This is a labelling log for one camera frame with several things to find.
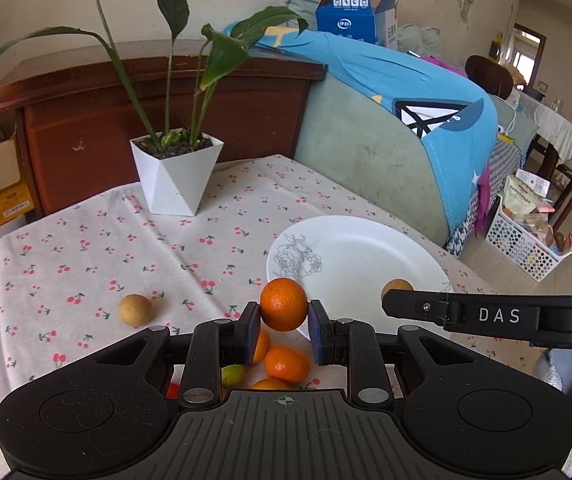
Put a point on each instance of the orange mandarin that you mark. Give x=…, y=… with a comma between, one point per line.
x=284, y=304
x=287, y=364
x=262, y=347
x=271, y=385

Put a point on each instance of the cherry print tablecloth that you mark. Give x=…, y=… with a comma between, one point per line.
x=90, y=260

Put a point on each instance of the snack bag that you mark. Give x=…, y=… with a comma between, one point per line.
x=521, y=195

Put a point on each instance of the green lime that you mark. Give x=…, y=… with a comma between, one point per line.
x=233, y=375

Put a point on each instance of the white perforated basket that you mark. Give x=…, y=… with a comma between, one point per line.
x=521, y=250

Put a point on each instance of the blue and white carton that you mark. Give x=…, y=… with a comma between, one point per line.
x=346, y=20

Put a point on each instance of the grey-green sofa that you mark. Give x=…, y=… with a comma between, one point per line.
x=361, y=160

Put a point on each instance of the dark wooden cabinet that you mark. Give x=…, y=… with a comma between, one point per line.
x=90, y=125

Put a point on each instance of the checked seat cushion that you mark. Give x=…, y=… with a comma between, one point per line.
x=503, y=160

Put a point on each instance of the blue printed blanket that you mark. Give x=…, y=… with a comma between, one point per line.
x=416, y=85

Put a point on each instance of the pale green pillow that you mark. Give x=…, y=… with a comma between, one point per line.
x=303, y=2

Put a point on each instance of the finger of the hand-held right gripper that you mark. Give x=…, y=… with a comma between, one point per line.
x=416, y=307

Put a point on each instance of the dining table with white cloth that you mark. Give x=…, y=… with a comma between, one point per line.
x=556, y=120

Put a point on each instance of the dark round-backed chair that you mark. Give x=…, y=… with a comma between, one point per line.
x=488, y=72

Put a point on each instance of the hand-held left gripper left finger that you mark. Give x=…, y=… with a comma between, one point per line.
x=251, y=332

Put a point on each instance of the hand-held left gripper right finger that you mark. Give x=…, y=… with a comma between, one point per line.
x=318, y=332

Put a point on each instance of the white plate with flower print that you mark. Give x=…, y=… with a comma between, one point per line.
x=361, y=260

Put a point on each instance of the green leafy plant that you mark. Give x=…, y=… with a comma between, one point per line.
x=170, y=0

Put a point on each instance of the pale folded cloth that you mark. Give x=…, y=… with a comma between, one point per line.
x=416, y=40

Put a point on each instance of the brown longan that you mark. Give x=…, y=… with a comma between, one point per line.
x=136, y=310
x=397, y=287

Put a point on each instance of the purple cloth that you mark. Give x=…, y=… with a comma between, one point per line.
x=441, y=66

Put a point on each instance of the white angular planter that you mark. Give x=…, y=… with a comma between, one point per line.
x=175, y=180

